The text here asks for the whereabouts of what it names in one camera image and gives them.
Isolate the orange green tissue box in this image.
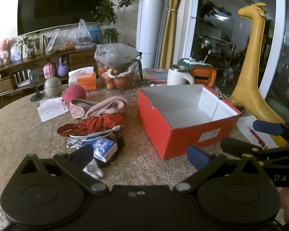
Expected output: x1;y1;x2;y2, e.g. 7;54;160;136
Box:
178;58;218;88

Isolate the clear bag of oranges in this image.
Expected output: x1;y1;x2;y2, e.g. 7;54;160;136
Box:
45;29;76;55

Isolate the red pen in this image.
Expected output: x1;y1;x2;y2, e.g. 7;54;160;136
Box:
247;126;268;149

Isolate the small blue white box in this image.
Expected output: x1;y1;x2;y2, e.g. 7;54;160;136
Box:
81;138;118;163

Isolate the orange white tissue pack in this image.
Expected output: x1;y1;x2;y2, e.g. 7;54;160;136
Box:
68;67;97;91

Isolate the white paper sheet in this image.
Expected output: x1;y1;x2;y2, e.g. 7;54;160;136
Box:
37;97;70;123

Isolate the grey phone stand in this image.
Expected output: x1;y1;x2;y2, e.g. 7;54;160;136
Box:
29;70;44;102

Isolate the red cardboard box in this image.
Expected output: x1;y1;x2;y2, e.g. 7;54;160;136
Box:
137;85;242;160

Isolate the black television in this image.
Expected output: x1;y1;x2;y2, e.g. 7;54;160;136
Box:
17;0;105;36

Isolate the stack of books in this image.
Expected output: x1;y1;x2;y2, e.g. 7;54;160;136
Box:
142;68;170;83

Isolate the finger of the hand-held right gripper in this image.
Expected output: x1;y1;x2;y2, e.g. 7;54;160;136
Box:
253;120;289;145
220;137;268;160

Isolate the white photo frame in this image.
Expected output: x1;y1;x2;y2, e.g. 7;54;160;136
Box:
22;35;44;59

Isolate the green round bowl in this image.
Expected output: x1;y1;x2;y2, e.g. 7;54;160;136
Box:
44;77;63;97

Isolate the green potted tree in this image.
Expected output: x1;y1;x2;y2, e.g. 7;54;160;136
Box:
92;0;138;45

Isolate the pink bear toy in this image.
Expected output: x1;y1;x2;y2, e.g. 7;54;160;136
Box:
0;38;11;64

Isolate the wooden television cabinet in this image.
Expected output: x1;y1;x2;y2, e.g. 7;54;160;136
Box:
0;48;98;101

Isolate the red cloth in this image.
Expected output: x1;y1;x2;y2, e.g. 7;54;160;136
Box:
57;114;125;137

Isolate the yellow giraffe toy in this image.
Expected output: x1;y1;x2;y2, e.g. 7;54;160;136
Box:
230;2;289;147

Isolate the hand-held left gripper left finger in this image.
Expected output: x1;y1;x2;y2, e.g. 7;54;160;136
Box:
14;144;110;196

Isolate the yellow curtain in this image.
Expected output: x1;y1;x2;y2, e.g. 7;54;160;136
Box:
159;0;188;69

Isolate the written paper sheet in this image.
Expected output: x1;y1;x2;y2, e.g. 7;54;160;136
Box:
236;115;278;150

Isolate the blue pack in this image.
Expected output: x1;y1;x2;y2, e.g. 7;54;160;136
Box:
87;25;102;44

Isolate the white small rack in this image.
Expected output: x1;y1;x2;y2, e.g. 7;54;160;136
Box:
14;69;32;87

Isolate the clear plastic bag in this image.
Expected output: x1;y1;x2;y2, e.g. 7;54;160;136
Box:
75;19;97;50

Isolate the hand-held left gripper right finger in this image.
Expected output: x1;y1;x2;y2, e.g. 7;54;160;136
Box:
173;144;272;194

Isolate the pink knitted hat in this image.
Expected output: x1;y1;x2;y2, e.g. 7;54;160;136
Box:
61;85;87;104

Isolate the white mug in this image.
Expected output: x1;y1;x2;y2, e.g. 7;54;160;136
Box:
167;64;195;86

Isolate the white charging cable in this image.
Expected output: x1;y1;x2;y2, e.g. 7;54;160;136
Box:
70;125;124;147

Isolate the small potted plant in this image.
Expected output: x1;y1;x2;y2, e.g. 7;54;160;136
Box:
16;30;41;59

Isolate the white standing air conditioner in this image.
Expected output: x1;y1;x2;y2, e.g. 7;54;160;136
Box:
135;0;164;69

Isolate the pink cloth headband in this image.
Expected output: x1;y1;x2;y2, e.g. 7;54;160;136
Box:
70;95;130;119

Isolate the plastic bag of fruit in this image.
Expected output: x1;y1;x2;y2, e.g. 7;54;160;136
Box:
94;44;143;90

